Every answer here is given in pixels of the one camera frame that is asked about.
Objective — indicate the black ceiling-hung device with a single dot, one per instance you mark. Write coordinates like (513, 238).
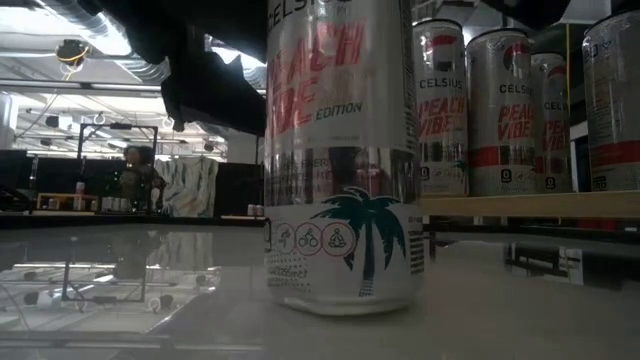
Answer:
(72, 52)

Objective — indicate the white patterned hanging cloth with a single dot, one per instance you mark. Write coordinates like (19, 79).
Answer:
(187, 187)

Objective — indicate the small wooden background shelf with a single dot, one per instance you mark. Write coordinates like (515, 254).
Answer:
(60, 196)

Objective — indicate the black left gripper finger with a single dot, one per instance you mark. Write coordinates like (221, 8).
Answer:
(220, 95)

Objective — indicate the wooden shelf with black frame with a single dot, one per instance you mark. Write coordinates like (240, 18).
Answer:
(550, 204)

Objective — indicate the long ceiling light bar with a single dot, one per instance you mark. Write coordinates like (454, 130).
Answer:
(75, 85)

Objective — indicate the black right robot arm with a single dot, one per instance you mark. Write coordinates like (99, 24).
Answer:
(530, 12)

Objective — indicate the silver frame bracket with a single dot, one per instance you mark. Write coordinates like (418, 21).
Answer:
(572, 267)

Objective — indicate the person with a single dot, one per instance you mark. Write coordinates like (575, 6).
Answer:
(137, 175)

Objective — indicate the black metal frame stand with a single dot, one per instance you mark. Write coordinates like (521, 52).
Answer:
(117, 126)

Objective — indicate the silver ventilation duct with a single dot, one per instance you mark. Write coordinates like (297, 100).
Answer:
(140, 70)

